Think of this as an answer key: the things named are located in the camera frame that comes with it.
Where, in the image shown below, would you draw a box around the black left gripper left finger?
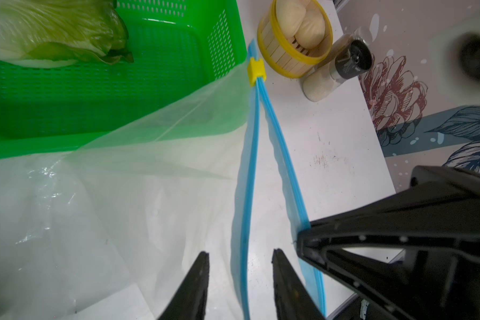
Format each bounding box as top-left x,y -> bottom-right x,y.
159,251 -> 210,320

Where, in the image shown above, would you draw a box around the bamboo steamer yellow bands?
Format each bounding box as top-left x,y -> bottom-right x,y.
257,1 -> 333,79

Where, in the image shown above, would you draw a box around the white steamed bun left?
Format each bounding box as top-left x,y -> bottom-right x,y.
276,0 -> 307,39

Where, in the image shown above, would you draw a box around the salt grinder black cap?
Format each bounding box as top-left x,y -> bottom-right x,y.
301,39 -> 373,103

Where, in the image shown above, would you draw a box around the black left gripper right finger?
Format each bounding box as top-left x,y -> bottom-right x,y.
272,249 -> 325,320

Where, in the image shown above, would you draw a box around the chinese cabbage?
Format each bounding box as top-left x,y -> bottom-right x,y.
0,1 -> 134,69

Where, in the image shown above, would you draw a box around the white steamed bun right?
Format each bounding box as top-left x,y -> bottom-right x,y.
295,10 -> 325,50

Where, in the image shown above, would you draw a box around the green plastic basket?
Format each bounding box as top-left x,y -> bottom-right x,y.
0,1 -> 246,159

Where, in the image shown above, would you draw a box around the white steamed bun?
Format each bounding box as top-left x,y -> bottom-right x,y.
276,0 -> 307,39
295,10 -> 325,50

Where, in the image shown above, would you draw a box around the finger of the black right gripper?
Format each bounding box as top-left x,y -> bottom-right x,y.
297,166 -> 480,319

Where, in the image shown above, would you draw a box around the small clear spice bottle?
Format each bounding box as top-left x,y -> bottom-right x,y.
316,27 -> 363,69

